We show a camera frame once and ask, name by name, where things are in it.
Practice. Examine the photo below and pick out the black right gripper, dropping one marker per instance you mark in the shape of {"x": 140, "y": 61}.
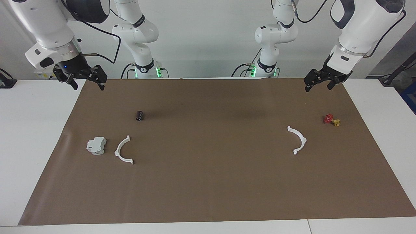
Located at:
{"x": 73, "y": 65}

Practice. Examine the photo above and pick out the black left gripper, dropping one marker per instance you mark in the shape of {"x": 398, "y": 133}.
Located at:
{"x": 334, "y": 74}

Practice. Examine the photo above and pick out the white half pipe clamp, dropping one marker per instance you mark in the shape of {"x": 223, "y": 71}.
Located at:
{"x": 117, "y": 151}
{"x": 304, "y": 140}

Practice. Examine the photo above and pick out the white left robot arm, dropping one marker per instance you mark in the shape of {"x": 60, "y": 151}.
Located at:
{"x": 364, "y": 26}

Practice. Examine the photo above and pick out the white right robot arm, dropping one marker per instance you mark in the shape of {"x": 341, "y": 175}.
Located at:
{"x": 48, "y": 22}

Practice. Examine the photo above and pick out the red handwheel brass valve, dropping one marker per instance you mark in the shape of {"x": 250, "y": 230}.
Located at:
{"x": 329, "y": 118}

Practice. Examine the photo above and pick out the white box yellow label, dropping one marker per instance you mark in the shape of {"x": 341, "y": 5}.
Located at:
{"x": 44, "y": 75}

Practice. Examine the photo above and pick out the black stand pole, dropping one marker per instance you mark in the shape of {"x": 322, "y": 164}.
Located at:
{"x": 388, "y": 79}

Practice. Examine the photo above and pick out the black cylindrical capacitor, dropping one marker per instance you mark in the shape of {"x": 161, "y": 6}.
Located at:
{"x": 139, "y": 115}

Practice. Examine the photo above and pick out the white circuit breaker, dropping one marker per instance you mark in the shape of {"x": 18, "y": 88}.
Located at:
{"x": 96, "y": 145}

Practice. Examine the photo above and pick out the blue crate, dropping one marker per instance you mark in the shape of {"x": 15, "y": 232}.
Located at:
{"x": 410, "y": 97}

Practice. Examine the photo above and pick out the brown table mat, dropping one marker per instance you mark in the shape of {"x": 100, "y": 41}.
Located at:
{"x": 208, "y": 182}

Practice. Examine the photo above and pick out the black clamp bracket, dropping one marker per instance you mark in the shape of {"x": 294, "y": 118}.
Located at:
{"x": 7, "y": 82}

